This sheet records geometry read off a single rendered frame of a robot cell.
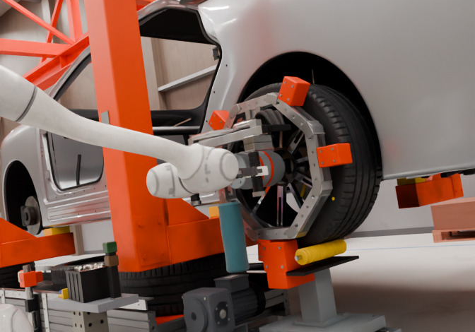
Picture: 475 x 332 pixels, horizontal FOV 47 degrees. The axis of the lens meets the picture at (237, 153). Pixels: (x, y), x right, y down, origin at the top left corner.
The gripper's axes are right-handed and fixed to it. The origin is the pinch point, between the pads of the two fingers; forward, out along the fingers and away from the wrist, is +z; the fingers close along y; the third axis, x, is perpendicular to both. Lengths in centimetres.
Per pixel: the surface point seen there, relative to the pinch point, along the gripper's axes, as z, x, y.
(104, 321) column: -22, -48, -74
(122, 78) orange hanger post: -8, 47, -60
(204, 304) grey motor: 4, -46, -42
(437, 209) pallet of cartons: 407, -48, -150
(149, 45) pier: 445, 294, -670
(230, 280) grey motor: 20, -40, -43
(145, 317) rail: -4, -51, -72
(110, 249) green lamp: -26, -19, -54
